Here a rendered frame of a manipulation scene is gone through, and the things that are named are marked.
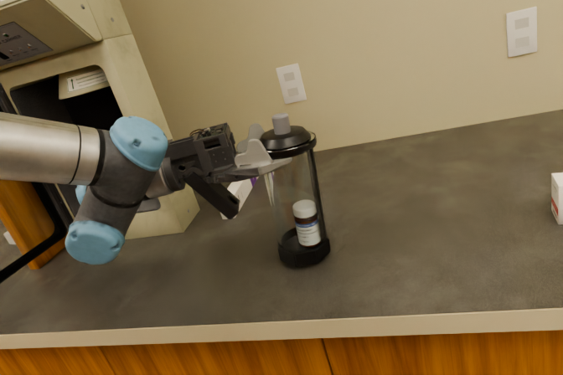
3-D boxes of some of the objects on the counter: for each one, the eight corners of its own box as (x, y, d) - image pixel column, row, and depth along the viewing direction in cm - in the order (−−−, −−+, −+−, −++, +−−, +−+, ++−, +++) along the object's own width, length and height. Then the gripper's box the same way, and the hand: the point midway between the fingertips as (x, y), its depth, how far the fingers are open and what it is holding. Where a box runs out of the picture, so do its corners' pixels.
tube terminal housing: (128, 199, 126) (9, -61, 98) (218, 185, 117) (115, -106, 90) (78, 245, 104) (-95, -75, 76) (184, 232, 95) (32, -136, 67)
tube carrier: (327, 226, 78) (311, 125, 71) (337, 256, 68) (319, 143, 61) (274, 235, 79) (253, 136, 71) (276, 267, 68) (252, 156, 61)
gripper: (147, 161, 57) (283, 125, 57) (170, 131, 72) (277, 103, 72) (167, 210, 60) (296, 177, 60) (185, 172, 75) (289, 146, 75)
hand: (286, 153), depth 67 cm, fingers closed on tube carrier, 10 cm apart
